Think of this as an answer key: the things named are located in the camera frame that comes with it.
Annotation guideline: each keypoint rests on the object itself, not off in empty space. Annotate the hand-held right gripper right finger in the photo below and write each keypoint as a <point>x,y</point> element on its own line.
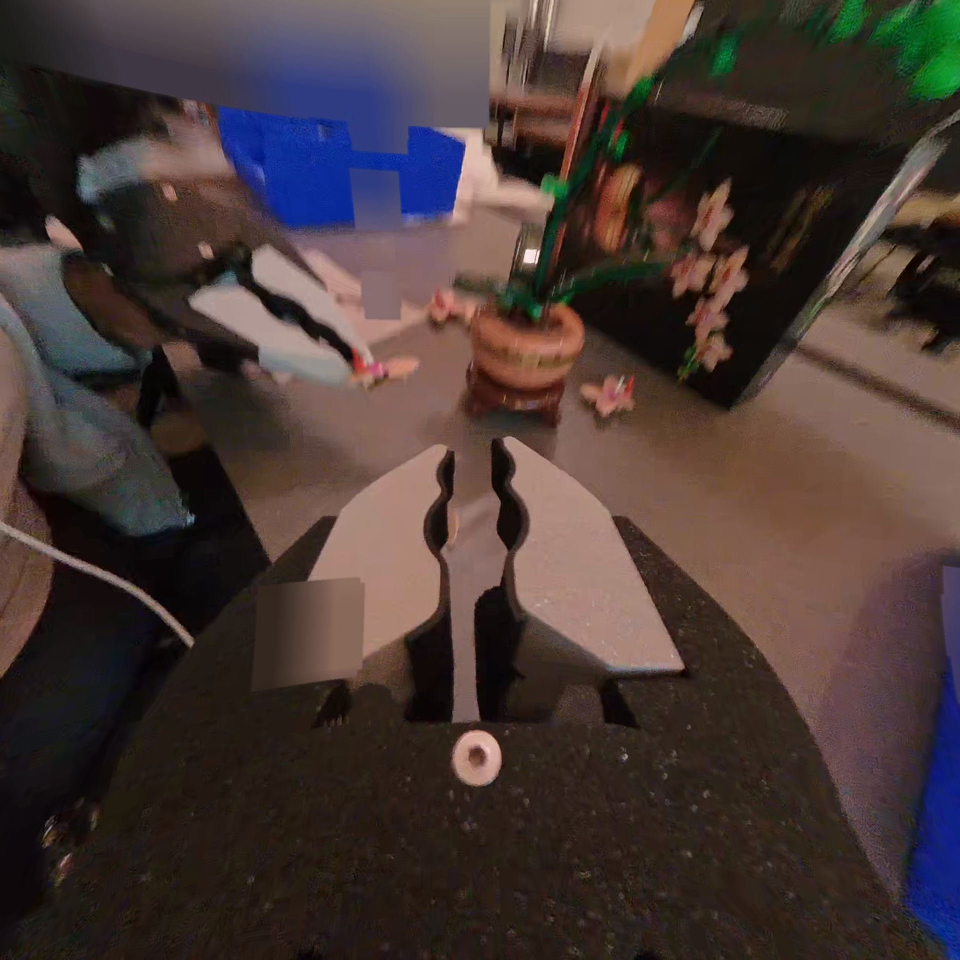
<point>585,570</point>

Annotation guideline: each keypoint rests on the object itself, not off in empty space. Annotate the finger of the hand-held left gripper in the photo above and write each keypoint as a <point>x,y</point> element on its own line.
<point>285,349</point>
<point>300,289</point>

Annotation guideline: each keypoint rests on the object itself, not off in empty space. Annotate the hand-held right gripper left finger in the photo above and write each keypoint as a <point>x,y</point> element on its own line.
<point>390,525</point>

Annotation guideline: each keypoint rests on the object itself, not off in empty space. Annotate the small toy brick petal piece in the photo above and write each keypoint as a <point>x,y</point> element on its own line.
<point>454,526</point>

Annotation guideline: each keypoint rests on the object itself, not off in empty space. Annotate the toy brick orchid flower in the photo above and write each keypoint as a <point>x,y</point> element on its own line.
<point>444,305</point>
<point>397,367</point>
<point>609,395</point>

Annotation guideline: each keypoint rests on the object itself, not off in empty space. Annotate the person's left forearm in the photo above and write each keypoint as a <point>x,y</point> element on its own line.
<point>90,450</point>

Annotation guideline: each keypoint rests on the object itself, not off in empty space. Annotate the grey desk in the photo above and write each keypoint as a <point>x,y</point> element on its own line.
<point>712,487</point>

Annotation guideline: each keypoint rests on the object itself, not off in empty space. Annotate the person's left hand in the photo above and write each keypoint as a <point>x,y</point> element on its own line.
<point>112,304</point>

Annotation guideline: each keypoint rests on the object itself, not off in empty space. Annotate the blue storage crate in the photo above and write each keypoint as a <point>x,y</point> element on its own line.
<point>300,172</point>

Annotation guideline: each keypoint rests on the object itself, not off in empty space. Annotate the toy brick orchid in pot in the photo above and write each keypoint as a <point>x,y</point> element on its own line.
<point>525,345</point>

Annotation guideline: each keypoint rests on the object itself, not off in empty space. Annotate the beige cloth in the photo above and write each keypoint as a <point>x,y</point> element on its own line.
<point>19,480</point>

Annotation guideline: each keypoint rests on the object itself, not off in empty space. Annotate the black orchid print box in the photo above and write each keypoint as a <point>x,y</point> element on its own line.
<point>765,337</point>

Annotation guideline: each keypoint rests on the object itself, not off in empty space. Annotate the person's dark trousers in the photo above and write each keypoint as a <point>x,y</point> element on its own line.
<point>90,712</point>

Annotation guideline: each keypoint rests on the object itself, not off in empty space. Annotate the blue plastic bin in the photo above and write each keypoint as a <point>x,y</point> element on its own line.
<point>937,787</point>

